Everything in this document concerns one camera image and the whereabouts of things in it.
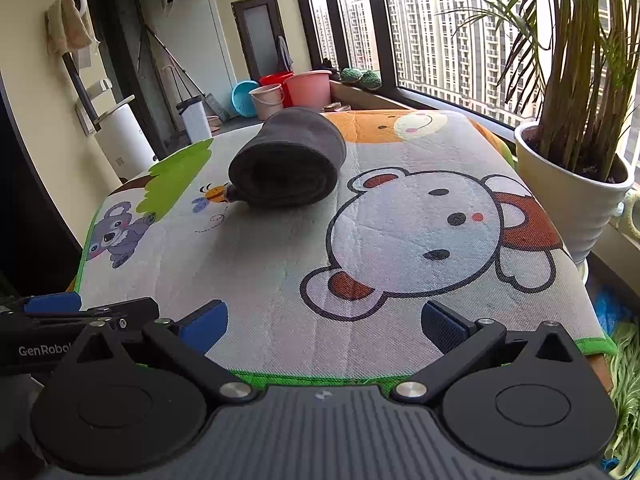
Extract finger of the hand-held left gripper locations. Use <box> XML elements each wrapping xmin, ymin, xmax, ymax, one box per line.
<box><xmin>0</xmin><ymin>297</ymin><xmax>161</xmax><ymax>333</ymax></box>
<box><xmin>0</xmin><ymin>293</ymin><xmax>83</xmax><ymax>317</ymax></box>

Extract beige hanging towel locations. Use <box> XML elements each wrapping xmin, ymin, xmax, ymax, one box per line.
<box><xmin>46</xmin><ymin>0</ymin><xmax>95</xmax><ymax>57</ymax></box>

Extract white wall rack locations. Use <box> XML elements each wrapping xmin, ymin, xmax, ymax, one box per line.
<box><xmin>75</xmin><ymin>77</ymin><xmax>136</xmax><ymax>136</ymax></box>

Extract white bin black lid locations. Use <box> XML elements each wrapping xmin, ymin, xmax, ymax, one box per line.
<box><xmin>175</xmin><ymin>94</ymin><xmax>214</xmax><ymax>144</ymax></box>

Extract white ribbed plant pot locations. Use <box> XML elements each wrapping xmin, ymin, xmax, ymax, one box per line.
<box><xmin>513</xmin><ymin>120</ymin><xmax>637</xmax><ymax>267</ymax></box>

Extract mop with long stick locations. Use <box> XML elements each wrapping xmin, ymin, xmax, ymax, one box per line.
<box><xmin>137</xmin><ymin>25</ymin><xmax>232</xmax><ymax>125</ymax></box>

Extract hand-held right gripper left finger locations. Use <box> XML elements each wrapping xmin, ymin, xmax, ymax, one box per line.
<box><xmin>67</xmin><ymin>300</ymin><xmax>257</xmax><ymax>405</ymax></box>

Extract small pink plastic bucket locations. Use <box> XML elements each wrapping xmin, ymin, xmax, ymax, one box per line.
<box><xmin>248</xmin><ymin>84</ymin><xmax>285</xmax><ymax>121</ymax></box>

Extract green leafy bundle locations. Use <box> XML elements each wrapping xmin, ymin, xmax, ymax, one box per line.
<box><xmin>599</xmin><ymin>320</ymin><xmax>640</xmax><ymax>480</ymax></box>

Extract black window frame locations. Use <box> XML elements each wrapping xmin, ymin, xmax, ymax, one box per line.
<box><xmin>289</xmin><ymin>0</ymin><xmax>640</xmax><ymax>133</ymax></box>

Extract white cylindrical appliance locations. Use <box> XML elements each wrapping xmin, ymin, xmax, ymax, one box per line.
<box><xmin>94</xmin><ymin>95</ymin><xmax>157</xmax><ymax>177</ymax></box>

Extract green palm plant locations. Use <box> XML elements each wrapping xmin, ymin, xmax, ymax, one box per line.
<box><xmin>439</xmin><ymin>0</ymin><xmax>640</xmax><ymax>184</ymax></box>

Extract blue plastic basin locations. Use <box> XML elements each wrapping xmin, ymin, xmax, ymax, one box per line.
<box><xmin>230</xmin><ymin>80</ymin><xmax>261</xmax><ymax>119</ymax></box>

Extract blue plastic bag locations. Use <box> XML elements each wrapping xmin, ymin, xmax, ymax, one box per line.
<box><xmin>590</xmin><ymin>284</ymin><xmax>632</xmax><ymax>332</ymax></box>

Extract dark grey pants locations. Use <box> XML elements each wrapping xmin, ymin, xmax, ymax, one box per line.
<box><xmin>228</xmin><ymin>107</ymin><xmax>349</xmax><ymax>210</ymax></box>

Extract apartment buildings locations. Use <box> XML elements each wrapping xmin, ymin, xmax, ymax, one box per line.
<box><xmin>312</xmin><ymin>0</ymin><xmax>640</xmax><ymax>128</ymax></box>

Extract red plastic bucket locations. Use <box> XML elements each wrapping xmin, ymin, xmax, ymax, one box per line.
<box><xmin>258</xmin><ymin>72</ymin><xmax>296</xmax><ymax>109</ymax></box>

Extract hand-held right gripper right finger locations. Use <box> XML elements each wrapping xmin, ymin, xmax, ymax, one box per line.
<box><xmin>391</xmin><ymin>300</ymin><xmax>583</xmax><ymax>403</ymax></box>

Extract large pink plastic bucket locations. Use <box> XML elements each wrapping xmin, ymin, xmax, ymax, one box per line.
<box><xmin>283</xmin><ymin>70</ymin><xmax>333</xmax><ymax>111</ymax></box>

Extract grey hanging cloth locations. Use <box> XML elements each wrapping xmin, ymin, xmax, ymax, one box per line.
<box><xmin>276</xmin><ymin>35</ymin><xmax>295</xmax><ymax>74</ymax></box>

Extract dark framed cabinet door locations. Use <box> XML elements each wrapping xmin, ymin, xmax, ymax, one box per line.
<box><xmin>231</xmin><ymin>0</ymin><xmax>289</xmax><ymax>81</ymax></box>

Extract cartoon animal printed mat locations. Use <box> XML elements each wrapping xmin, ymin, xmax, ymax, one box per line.
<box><xmin>67</xmin><ymin>109</ymin><xmax>619</xmax><ymax>397</ymax></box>

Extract beige fluffy slipper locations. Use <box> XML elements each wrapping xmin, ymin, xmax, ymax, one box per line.
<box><xmin>614</xmin><ymin>199</ymin><xmax>640</xmax><ymax>242</ymax></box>

